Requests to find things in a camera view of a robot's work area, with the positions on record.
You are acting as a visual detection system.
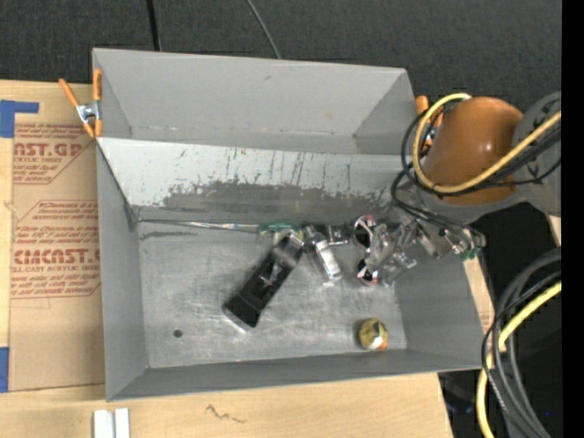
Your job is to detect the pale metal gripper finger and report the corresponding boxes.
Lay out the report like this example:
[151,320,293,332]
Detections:
[379,249,419,287]
[367,223,417,267]

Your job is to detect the red and white sunglasses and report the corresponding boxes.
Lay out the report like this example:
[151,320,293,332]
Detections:
[351,214,389,287]

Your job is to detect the small clear glass thing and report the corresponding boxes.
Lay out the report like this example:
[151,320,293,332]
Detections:
[325,224,351,246]

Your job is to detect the clear glass bottle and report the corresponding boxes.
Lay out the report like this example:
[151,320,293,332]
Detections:
[302,224,344,287]

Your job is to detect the yellow and white ball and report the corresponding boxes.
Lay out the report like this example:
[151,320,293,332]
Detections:
[357,317,390,351]

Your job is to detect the black flat box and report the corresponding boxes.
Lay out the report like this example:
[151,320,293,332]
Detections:
[222,233,306,329]

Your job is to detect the grey metal bin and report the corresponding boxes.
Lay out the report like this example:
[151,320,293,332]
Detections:
[90,47,485,402]

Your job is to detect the brown cardboard board, red print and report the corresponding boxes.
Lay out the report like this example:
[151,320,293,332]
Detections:
[0,78,107,392]

